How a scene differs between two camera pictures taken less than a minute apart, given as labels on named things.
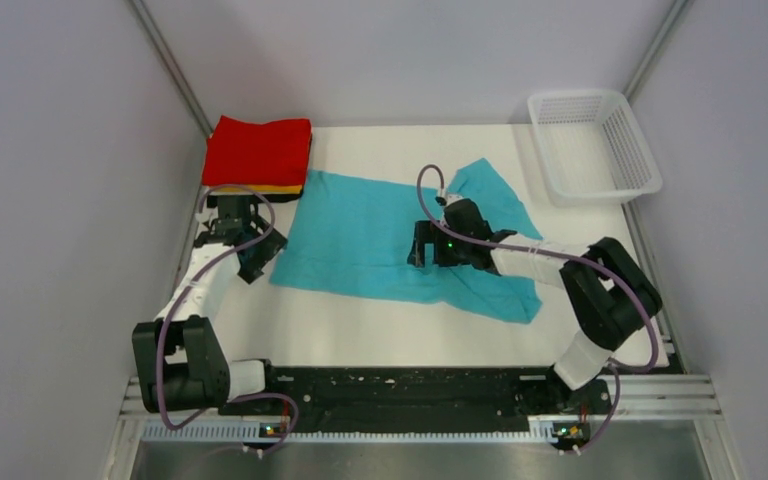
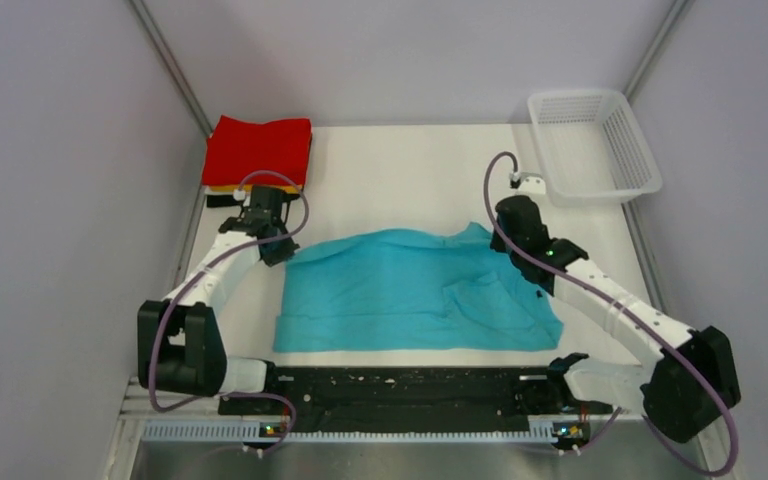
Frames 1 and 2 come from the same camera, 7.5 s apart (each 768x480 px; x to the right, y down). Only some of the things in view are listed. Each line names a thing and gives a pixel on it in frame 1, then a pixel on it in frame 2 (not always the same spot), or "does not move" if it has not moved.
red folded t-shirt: (241, 152) does not move
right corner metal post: (656, 48) does not move
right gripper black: (426, 233) to (495, 242)
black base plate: (421, 395) does not move
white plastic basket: (592, 149) does not move
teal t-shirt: (352, 235) to (414, 289)
